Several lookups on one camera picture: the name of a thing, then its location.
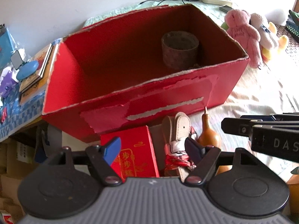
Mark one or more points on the blue glasses case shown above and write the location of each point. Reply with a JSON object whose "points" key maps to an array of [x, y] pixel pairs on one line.
{"points": [[26, 70]]}

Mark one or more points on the purple toy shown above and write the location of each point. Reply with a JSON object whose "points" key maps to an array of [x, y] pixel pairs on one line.
{"points": [[7, 84]]}

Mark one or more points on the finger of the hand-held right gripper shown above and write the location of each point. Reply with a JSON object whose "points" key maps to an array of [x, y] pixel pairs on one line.
{"points": [[257, 118], [236, 127]]}

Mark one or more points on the red gift box gold print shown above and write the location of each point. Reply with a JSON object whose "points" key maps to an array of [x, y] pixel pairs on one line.
{"points": [[136, 156]]}

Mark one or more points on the red cardboard box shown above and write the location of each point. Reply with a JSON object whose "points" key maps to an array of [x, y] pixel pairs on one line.
{"points": [[130, 98]]}

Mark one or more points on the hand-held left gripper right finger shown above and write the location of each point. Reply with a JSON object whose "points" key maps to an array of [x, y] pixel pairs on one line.
{"points": [[193, 149]]}

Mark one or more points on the dark patterned cloth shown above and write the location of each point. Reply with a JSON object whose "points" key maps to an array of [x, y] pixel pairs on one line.
{"points": [[285, 39]]}

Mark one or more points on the brown gourd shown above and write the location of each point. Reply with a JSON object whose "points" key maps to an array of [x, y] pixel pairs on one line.
{"points": [[208, 135]]}

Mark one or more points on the blue box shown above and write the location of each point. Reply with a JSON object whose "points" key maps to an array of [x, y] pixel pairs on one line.
{"points": [[5, 44]]}

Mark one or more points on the white and yellow plush duck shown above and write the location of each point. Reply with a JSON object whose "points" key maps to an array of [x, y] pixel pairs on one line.
{"points": [[266, 35]]}

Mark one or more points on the stack of books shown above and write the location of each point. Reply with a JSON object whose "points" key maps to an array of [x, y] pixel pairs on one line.
{"points": [[44, 81]]}

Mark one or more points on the brown dried clump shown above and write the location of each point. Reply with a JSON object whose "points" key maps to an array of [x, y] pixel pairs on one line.
{"points": [[196, 65]]}

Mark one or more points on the green toy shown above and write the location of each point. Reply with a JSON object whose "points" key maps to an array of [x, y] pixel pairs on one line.
{"points": [[293, 21]]}

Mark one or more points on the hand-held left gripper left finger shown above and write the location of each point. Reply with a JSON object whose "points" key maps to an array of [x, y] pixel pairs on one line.
{"points": [[113, 150]]}

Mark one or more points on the beige shoe with red ribbon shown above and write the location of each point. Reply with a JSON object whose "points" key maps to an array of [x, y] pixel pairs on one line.
{"points": [[177, 126]]}

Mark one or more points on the small red item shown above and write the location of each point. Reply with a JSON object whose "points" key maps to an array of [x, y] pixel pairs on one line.
{"points": [[3, 116]]}

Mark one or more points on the small black device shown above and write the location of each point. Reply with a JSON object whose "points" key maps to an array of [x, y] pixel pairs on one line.
{"points": [[226, 8]]}

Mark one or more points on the blue checkered cloth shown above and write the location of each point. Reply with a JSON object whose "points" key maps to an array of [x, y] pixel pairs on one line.
{"points": [[21, 114]]}

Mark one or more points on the orange illustrated book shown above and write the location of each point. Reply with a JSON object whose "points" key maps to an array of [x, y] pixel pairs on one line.
{"points": [[38, 59]]}

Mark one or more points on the pink teddy bear plush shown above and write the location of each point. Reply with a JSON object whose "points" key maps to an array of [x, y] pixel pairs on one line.
{"points": [[245, 32]]}

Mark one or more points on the white bed sheet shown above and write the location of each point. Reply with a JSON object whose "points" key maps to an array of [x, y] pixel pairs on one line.
{"points": [[257, 93]]}

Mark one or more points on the blue plastic bin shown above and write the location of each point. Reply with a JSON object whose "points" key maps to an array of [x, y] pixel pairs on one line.
{"points": [[50, 142]]}

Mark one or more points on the patterned round cup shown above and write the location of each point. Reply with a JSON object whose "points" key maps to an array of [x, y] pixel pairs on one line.
{"points": [[179, 51]]}

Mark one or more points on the light green quilt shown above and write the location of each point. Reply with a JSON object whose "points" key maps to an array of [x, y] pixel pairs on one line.
{"points": [[140, 5]]}

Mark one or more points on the labelled cardboard box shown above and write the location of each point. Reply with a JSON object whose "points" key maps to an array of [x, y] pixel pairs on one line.
{"points": [[23, 154]]}

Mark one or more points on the small standing mirror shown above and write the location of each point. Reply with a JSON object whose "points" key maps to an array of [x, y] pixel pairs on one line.
{"points": [[16, 60]]}

